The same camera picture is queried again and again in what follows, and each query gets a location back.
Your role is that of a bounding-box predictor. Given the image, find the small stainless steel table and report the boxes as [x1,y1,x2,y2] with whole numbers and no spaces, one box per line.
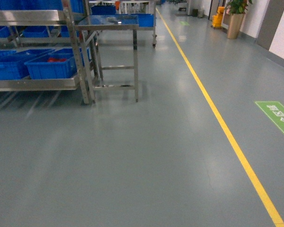
[75,15,139,102]

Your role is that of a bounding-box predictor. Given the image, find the blue bin with red bags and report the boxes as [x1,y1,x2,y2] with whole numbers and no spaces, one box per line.
[25,48,77,79]

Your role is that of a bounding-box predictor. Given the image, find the tall potted plant beige planter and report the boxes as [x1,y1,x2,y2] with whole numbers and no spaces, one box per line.
[227,0,253,39]

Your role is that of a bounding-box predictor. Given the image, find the blue plastic bin left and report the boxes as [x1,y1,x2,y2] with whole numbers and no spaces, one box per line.
[0,49,54,80]

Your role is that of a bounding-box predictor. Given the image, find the red bubble wrap bags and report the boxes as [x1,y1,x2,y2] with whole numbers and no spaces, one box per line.
[47,57,67,62]

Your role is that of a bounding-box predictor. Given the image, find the far stainless steel rack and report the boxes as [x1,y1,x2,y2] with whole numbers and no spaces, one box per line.
[87,0,157,48]

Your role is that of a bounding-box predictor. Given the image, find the stainless steel shelf rack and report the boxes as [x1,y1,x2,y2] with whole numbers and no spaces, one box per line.
[0,0,93,104]

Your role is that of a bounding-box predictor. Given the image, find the yellow mop bucket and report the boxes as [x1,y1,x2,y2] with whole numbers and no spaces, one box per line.
[212,7,225,29]

